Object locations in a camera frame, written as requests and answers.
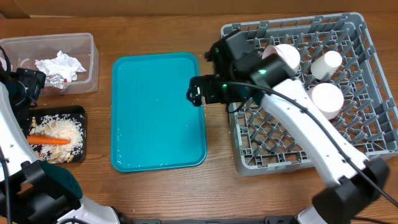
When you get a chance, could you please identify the teal plastic serving tray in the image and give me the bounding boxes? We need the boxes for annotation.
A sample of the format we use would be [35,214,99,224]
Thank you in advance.
[111,52,207,172]

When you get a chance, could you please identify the pink round plate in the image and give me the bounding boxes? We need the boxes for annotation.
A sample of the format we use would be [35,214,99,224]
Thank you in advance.
[262,45,285,61]

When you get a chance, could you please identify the grey plastic dishwasher rack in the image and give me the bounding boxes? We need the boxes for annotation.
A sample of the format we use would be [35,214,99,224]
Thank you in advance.
[221,12,397,176]

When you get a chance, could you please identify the black plastic waste tray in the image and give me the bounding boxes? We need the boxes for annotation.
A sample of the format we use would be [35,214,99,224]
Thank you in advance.
[23,106,86,162]

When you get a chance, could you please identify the rice and food scraps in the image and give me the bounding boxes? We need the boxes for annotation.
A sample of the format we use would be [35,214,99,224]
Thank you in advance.
[27,113,86,164]

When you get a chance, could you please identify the white bowl with food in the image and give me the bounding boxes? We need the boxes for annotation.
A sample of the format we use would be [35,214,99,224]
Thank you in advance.
[276,44,300,73]

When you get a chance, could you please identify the white paper cup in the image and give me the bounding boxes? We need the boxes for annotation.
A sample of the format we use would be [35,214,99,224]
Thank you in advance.
[310,50,343,80]

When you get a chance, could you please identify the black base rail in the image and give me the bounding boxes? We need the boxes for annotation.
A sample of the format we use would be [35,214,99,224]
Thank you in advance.
[125,216,299,224]

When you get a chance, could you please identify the white napkin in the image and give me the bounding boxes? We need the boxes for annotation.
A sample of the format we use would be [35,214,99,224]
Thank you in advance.
[35,50,86,82]

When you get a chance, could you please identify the red snack wrapper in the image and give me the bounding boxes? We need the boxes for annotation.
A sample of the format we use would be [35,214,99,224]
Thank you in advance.
[45,74,68,90]

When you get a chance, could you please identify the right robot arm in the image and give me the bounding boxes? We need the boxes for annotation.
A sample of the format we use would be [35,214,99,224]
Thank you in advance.
[187,30,390,223]

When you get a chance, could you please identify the clear plastic storage bin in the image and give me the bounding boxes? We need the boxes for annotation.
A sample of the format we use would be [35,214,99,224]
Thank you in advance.
[1,33,99,96]

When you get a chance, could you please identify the orange carrot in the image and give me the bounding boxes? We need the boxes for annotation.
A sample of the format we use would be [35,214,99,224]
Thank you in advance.
[27,135,70,145]

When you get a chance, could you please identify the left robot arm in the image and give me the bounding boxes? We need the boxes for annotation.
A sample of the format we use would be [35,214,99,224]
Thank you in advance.
[1,68,130,223]

